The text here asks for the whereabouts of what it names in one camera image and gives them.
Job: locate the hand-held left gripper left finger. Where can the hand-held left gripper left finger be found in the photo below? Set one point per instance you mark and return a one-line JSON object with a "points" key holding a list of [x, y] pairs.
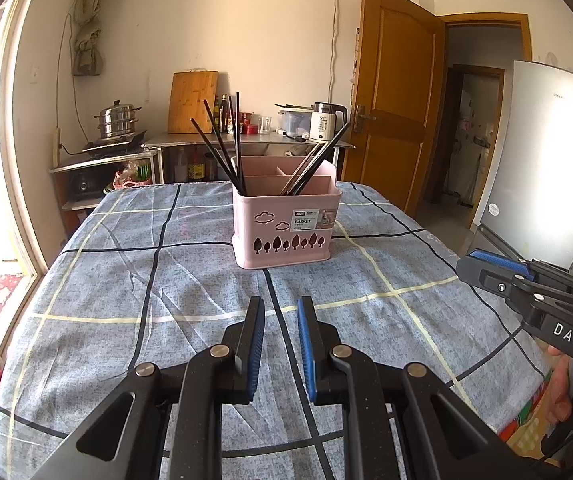
{"points": [[252, 355]]}

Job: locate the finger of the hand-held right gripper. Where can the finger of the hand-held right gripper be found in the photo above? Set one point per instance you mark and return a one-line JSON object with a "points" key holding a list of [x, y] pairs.
{"points": [[496, 262], [486, 280]]}

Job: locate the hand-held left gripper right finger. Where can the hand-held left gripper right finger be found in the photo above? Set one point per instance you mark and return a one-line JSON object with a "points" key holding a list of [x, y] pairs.
{"points": [[306, 350]]}

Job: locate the pink plastic basket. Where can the pink plastic basket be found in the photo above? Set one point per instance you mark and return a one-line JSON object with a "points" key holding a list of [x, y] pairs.
{"points": [[286, 240]]}

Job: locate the silver metal chopstick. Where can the silver metal chopstick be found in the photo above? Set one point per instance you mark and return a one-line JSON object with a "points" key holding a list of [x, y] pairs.
{"points": [[316, 162], [292, 182]]}

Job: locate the wooden chopstick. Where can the wooden chopstick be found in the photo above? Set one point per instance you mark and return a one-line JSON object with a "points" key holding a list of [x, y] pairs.
{"points": [[306, 169], [300, 170]]}

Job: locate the black chopstick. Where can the black chopstick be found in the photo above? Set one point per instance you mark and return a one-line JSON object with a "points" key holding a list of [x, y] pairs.
{"points": [[239, 125], [233, 130], [214, 155], [331, 147], [219, 140]]}

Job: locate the yellow printed cloth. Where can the yellow printed cloth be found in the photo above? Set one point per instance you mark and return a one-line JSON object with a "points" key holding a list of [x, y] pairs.
{"points": [[526, 420]]}

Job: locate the blue plaid tablecloth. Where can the blue plaid tablecloth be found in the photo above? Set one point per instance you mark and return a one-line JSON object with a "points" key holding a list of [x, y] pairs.
{"points": [[166, 310]]}

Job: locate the silver refrigerator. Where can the silver refrigerator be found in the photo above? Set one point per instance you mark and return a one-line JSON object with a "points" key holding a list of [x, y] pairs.
{"points": [[541, 160]]}

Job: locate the white plastic jug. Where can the white plastic jug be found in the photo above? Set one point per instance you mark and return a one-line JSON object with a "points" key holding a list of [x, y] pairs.
{"points": [[180, 164]]}

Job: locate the wooden door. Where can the wooden door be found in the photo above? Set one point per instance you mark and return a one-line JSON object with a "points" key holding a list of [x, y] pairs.
{"points": [[391, 85]]}

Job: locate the plastic bag of vegetables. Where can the plastic bag of vegetables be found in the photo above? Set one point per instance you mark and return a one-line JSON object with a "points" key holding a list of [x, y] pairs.
{"points": [[134, 174]]}

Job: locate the white electric kettle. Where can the white electric kettle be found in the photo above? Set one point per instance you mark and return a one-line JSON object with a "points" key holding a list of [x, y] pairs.
{"points": [[326, 122]]}

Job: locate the clear glass cup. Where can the clear glass cup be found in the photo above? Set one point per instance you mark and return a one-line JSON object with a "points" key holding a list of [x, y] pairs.
{"points": [[265, 125]]}

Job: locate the water filter pitcher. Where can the water filter pitcher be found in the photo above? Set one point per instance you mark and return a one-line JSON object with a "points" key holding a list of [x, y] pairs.
{"points": [[294, 121]]}

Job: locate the dark appliance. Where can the dark appliance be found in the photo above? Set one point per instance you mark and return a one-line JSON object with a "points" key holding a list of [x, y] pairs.
{"points": [[85, 185]]}

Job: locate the oil bottle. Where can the oil bottle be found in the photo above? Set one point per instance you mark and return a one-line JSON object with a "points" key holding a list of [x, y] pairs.
{"points": [[218, 116]]}

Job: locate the dark glass bottle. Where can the dark glass bottle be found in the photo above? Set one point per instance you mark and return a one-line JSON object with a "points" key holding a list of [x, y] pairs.
{"points": [[224, 112]]}

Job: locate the metal stove stand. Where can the metal stove stand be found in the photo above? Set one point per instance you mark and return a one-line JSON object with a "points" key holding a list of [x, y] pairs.
{"points": [[101, 160]]}

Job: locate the gas stove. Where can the gas stove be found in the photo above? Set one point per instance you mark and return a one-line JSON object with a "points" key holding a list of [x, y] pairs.
{"points": [[115, 143]]}

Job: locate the wooden cutting board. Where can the wooden cutting board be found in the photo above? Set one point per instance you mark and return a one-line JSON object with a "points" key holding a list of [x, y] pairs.
{"points": [[192, 102]]}

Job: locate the steel steamer pot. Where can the steel steamer pot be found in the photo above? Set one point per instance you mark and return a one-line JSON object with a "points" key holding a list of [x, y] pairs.
{"points": [[116, 120]]}

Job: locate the white power strip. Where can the white power strip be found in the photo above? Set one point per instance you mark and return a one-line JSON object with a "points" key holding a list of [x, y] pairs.
{"points": [[57, 146]]}

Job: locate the hanging grey cloth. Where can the hanging grey cloth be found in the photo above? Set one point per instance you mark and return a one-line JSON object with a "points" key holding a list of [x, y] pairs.
{"points": [[89, 50]]}

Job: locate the wooden door frame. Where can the wooden door frame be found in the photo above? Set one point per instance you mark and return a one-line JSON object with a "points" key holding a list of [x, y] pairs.
{"points": [[486, 19]]}

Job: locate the white window frame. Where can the white window frame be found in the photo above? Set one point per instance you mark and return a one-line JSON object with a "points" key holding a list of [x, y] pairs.
{"points": [[19, 160]]}

